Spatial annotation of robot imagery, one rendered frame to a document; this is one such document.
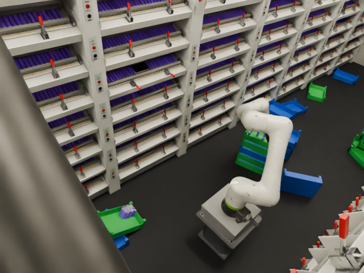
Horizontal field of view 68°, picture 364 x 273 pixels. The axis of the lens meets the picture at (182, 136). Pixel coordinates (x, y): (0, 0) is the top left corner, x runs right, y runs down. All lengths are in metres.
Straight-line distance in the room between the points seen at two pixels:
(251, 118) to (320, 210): 1.23
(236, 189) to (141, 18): 1.08
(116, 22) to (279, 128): 1.04
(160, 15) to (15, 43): 0.75
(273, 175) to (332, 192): 1.18
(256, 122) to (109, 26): 0.93
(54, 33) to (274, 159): 1.29
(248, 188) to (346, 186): 1.42
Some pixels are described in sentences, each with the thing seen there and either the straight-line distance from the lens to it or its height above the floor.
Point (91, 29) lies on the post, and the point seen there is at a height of 1.31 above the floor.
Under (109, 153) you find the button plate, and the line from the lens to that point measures 1.95.
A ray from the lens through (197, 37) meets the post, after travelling 1.91.
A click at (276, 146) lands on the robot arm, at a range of 1.62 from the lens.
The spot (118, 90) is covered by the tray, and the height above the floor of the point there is 0.91.
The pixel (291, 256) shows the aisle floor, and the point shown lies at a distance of 2.23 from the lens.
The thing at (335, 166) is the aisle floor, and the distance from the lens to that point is 2.99.
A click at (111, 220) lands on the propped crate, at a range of 2.07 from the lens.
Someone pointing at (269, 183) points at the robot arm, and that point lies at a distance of 1.63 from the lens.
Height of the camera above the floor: 1.85
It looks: 43 degrees down
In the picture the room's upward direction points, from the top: 6 degrees clockwise
